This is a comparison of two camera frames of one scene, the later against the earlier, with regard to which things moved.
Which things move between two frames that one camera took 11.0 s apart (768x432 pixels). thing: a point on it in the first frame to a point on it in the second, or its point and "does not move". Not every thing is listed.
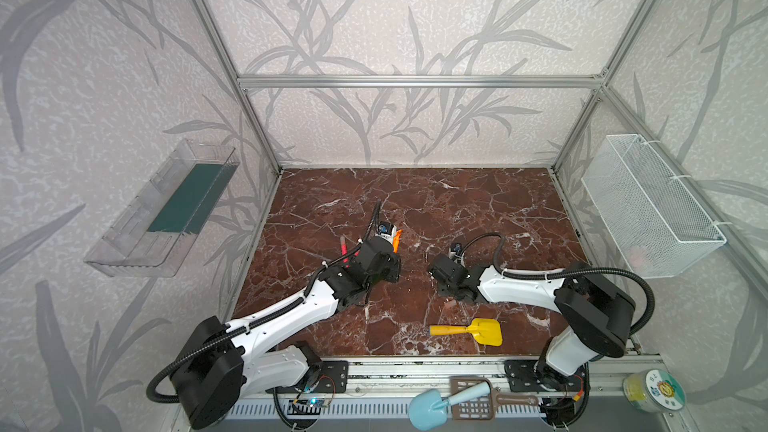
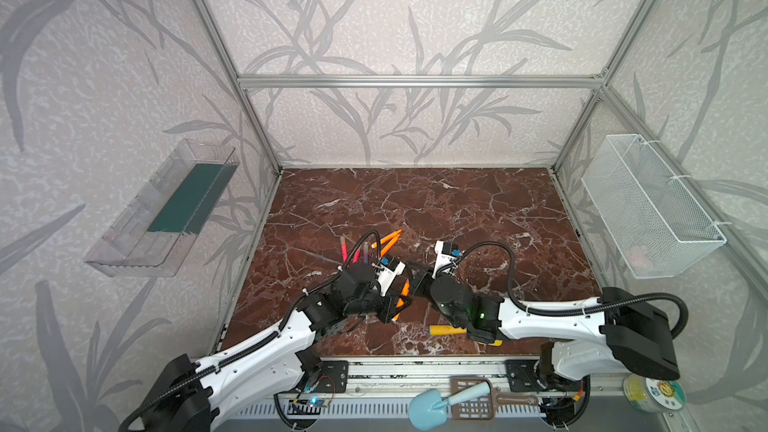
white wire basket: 659,223 does not move
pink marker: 343,248 does not move
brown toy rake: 483,407 does not move
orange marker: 396,240 to 405,291
